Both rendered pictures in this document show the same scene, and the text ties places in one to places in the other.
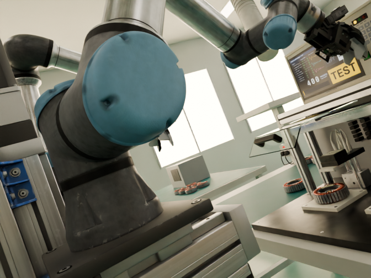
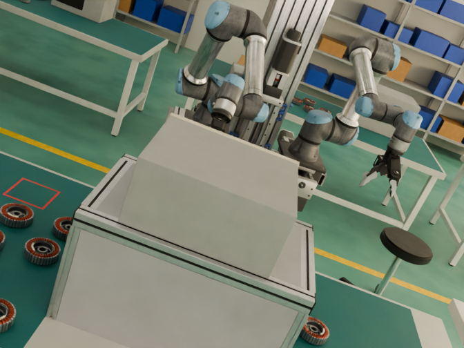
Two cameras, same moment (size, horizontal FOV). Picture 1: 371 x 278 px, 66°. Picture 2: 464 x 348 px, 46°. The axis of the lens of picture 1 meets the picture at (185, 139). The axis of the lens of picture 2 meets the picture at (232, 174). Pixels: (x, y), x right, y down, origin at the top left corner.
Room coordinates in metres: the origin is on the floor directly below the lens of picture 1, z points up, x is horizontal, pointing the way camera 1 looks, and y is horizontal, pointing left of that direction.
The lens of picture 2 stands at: (1.54, -2.07, 1.90)
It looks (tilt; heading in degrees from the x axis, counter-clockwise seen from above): 23 degrees down; 111
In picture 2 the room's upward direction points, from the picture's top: 22 degrees clockwise
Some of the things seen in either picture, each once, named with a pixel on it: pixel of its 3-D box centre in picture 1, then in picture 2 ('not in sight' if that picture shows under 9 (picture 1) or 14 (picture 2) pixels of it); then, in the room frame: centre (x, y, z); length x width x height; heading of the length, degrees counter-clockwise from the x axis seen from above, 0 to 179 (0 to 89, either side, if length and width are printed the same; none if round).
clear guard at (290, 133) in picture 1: (300, 129); not in sight; (1.02, -0.39, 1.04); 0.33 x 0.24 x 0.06; 113
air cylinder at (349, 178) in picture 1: (357, 178); not in sight; (1.05, -0.53, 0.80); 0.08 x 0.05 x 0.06; 23
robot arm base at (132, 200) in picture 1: (107, 198); (210, 113); (0.46, 0.15, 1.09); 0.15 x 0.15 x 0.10
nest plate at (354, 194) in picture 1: (333, 199); not in sight; (0.99, -0.39, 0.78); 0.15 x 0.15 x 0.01; 23
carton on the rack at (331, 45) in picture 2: not in sight; (331, 45); (-0.78, 5.67, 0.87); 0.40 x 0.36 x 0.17; 113
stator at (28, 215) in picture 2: not in sight; (16, 215); (0.36, -0.83, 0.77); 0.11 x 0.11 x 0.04
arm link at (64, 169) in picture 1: (84, 129); (217, 90); (0.45, 0.15, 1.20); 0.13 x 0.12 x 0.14; 42
